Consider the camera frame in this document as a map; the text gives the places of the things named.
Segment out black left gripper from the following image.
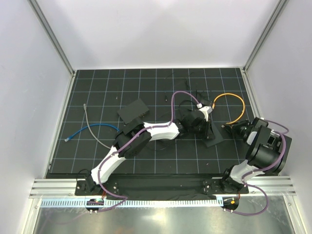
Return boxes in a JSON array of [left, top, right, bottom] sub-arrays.
[[189, 119, 215, 140]]

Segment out yellow ethernet cable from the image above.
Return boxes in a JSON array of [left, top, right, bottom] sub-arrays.
[[212, 93, 246, 129]]

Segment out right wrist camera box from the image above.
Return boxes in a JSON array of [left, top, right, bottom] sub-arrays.
[[252, 117, 269, 132]]

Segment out black network switch box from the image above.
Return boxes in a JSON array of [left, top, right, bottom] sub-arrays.
[[117, 98, 149, 124]]

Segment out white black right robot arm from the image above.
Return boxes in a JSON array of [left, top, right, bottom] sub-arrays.
[[219, 117, 292, 194]]

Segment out black power cable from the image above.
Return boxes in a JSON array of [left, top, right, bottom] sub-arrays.
[[164, 69, 216, 105]]

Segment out black power adapter plug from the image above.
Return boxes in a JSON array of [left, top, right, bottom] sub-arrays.
[[199, 98, 213, 107]]

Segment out aluminium right frame post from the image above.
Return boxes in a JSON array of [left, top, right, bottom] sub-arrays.
[[243, 0, 289, 73]]

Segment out grey ethernet cable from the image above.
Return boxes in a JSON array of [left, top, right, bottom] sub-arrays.
[[82, 103, 113, 148]]

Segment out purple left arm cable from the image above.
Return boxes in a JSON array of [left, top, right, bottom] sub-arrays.
[[95, 91, 203, 212]]

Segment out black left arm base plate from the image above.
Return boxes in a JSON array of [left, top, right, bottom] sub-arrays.
[[75, 180, 119, 196]]

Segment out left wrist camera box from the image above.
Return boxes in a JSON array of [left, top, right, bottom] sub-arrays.
[[196, 103, 213, 122]]

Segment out white slotted cable duct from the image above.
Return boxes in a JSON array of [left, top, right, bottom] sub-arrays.
[[40, 197, 223, 208]]

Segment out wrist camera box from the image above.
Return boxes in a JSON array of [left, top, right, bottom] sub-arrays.
[[252, 117, 269, 132], [196, 103, 213, 122]]

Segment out aluminium front frame rail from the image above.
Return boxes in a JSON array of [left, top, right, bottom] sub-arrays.
[[29, 174, 296, 200]]

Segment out aluminium frame post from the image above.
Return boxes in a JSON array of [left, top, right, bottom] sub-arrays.
[[243, 0, 289, 73], [28, 0, 75, 77]]

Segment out blue ethernet cable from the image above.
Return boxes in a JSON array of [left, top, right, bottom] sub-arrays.
[[64, 124, 121, 142]]

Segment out aluminium left frame post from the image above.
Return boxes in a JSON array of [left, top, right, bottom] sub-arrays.
[[28, 0, 75, 77]]

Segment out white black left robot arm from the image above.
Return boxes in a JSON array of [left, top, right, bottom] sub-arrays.
[[86, 106, 212, 195]]

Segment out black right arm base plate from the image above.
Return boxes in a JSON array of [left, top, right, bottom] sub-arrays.
[[203, 179, 249, 195]]

